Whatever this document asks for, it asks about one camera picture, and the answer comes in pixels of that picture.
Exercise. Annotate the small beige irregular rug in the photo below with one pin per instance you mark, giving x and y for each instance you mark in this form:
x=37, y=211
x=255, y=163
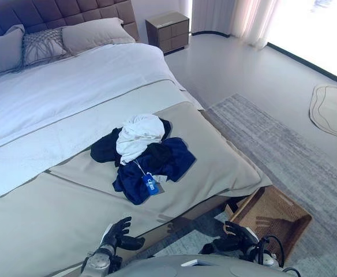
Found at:
x=331, y=108

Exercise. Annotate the plain beige pillow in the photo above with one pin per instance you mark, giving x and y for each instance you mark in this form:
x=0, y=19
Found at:
x=95, y=34

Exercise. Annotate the beige bed runner blanket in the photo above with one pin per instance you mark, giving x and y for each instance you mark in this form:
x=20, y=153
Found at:
x=70, y=207

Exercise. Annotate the brown wooden nightstand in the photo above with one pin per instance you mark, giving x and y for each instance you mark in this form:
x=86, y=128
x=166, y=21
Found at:
x=168, y=30

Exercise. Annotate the navy blue garment with tag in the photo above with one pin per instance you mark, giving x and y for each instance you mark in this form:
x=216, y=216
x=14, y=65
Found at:
x=160, y=170

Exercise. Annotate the white sheer curtain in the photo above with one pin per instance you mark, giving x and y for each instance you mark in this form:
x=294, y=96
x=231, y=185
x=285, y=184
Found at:
x=232, y=20

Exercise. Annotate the large bed with white duvet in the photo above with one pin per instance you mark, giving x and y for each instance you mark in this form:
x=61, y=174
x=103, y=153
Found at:
x=70, y=115

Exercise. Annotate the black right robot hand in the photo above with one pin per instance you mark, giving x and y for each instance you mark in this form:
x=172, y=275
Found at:
x=232, y=238

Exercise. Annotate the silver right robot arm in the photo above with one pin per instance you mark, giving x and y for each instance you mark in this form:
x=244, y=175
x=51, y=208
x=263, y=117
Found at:
x=261, y=255

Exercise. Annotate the brown tufted headboard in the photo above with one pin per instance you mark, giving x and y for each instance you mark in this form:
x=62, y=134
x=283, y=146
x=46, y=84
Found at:
x=56, y=13

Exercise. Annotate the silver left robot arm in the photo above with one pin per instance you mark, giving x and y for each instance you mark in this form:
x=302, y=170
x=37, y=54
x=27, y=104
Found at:
x=99, y=261

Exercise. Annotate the black garment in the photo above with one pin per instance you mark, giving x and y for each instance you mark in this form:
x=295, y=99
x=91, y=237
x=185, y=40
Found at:
x=105, y=148

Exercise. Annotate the grey patterned decorative cushion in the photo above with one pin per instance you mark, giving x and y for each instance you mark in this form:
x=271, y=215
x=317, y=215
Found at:
x=41, y=49

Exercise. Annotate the white garment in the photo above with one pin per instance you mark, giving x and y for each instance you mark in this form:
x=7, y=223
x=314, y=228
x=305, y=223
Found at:
x=138, y=138

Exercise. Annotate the grey striped area rug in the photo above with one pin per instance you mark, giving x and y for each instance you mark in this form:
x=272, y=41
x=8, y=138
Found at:
x=286, y=161

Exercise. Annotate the grey robot torso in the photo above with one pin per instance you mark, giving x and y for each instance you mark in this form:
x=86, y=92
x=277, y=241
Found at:
x=197, y=267

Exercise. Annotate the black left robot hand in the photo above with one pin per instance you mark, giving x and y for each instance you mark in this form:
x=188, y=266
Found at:
x=119, y=233

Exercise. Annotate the brown wicker laundry basket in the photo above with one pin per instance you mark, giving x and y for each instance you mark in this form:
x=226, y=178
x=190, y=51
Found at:
x=269, y=215

